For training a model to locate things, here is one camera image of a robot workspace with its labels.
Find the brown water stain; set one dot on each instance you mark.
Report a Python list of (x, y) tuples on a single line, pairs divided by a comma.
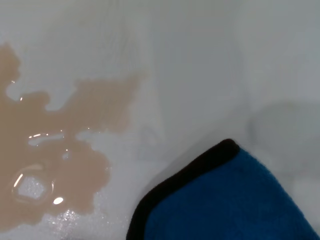
[(37, 130)]

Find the blue rag with black trim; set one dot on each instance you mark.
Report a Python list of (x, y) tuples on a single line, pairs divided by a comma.
[(225, 200)]

